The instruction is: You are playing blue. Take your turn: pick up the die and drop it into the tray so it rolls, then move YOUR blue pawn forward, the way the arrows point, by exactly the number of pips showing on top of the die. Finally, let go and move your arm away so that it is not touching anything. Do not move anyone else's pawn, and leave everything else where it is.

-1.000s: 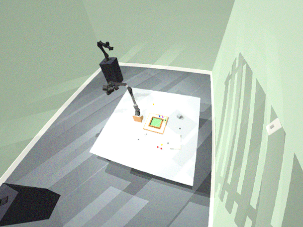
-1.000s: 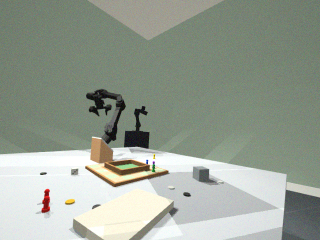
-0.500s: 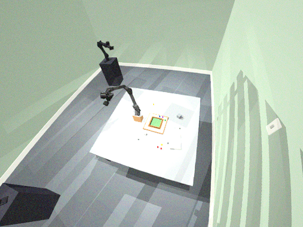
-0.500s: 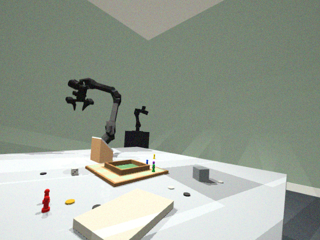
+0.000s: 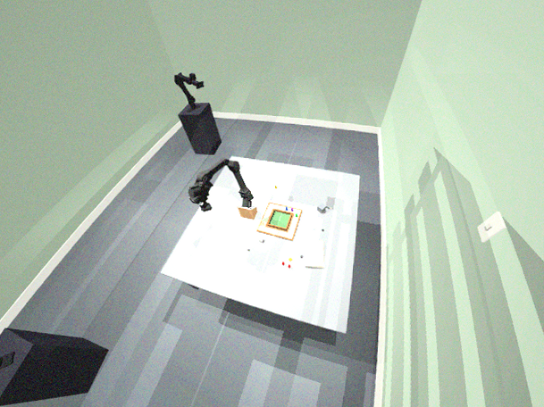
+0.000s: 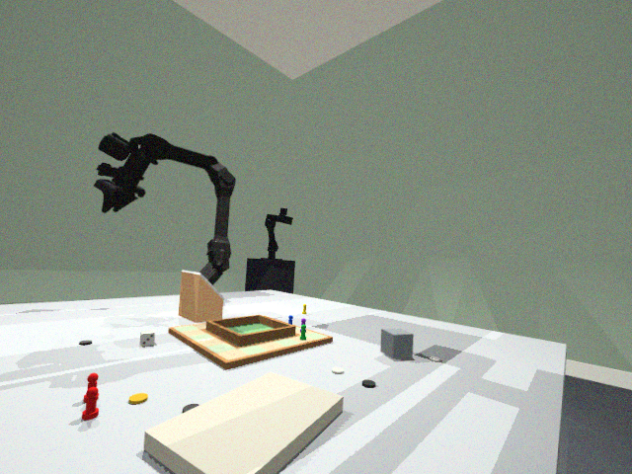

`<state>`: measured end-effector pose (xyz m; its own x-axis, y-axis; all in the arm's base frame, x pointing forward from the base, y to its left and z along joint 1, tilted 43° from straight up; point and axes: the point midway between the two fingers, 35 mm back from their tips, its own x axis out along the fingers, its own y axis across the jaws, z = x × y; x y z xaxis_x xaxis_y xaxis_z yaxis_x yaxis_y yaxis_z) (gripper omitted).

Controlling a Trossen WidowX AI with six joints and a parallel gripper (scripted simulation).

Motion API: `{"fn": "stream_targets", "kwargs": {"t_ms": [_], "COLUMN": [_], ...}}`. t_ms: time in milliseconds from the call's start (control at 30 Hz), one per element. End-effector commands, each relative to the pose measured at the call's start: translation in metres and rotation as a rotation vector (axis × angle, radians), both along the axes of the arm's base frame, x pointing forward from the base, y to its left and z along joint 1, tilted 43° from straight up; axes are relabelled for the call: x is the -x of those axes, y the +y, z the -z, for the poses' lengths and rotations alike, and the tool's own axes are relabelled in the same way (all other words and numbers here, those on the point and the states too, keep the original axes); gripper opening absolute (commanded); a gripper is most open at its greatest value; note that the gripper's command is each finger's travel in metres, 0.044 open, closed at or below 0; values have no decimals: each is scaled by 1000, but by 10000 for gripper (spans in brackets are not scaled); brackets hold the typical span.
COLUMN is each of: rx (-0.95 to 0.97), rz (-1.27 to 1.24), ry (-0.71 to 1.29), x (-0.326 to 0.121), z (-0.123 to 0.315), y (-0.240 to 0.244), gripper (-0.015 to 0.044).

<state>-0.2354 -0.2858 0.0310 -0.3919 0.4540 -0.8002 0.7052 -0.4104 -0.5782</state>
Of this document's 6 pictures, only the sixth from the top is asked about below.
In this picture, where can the yellow flat disc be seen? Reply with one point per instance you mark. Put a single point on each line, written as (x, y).
(137, 398)

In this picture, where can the red pawn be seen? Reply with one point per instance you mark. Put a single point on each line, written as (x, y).
(91, 412)
(92, 382)

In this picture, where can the white die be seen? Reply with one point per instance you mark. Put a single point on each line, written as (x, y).
(147, 338)

